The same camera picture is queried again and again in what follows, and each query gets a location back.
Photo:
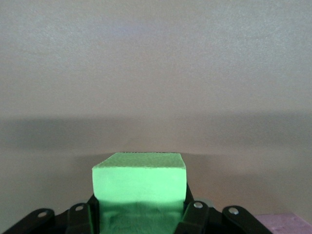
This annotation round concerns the brown paper table cover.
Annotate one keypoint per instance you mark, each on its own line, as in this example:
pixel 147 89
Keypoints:
pixel 146 73

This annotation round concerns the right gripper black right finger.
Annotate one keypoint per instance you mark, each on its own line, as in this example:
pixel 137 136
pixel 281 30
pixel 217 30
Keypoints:
pixel 195 217

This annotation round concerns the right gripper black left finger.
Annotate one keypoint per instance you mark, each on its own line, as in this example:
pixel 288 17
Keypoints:
pixel 81 219

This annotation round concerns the green foam cube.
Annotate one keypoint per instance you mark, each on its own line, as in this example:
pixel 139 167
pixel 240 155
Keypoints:
pixel 139 182

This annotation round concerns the pink foam cube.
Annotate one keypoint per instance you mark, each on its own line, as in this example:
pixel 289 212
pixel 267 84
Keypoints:
pixel 285 224

